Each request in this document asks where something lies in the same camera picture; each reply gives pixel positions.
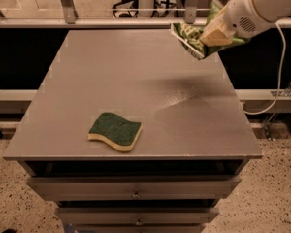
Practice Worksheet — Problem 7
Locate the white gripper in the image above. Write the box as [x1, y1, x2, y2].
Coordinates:
[200, 0, 275, 47]

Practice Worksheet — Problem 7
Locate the green jalapeno chip bag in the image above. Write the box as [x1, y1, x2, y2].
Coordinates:
[171, 0, 249, 60]

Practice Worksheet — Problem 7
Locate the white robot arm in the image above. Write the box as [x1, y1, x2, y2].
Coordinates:
[200, 0, 291, 47]

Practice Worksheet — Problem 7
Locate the black office chair base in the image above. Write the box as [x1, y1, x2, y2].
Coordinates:
[112, 0, 177, 18]

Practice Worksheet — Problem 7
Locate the grey drawer cabinet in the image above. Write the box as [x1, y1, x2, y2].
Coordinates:
[4, 29, 262, 233]

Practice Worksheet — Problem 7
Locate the green and yellow sponge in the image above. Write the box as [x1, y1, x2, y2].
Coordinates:
[87, 112, 143, 152]

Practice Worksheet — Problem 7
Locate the top grey drawer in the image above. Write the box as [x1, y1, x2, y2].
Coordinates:
[27, 176, 241, 201]

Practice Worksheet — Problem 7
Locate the grey drawer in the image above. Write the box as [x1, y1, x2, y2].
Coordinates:
[27, 176, 241, 201]
[55, 208, 218, 225]

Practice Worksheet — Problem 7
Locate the top drawer metal knob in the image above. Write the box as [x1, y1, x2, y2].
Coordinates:
[131, 189, 142, 200]

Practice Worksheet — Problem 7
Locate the drawer metal knob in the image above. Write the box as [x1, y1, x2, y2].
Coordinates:
[131, 189, 142, 200]
[135, 218, 144, 226]

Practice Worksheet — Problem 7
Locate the white cable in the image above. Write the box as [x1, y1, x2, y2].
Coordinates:
[243, 22, 288, 116]

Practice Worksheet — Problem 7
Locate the metal bracket at right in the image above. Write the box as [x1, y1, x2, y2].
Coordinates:
[271, 81, 291, 97]

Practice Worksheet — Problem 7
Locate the metal railing frame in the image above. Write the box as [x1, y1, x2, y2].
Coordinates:
[0, 0, 291, 30]

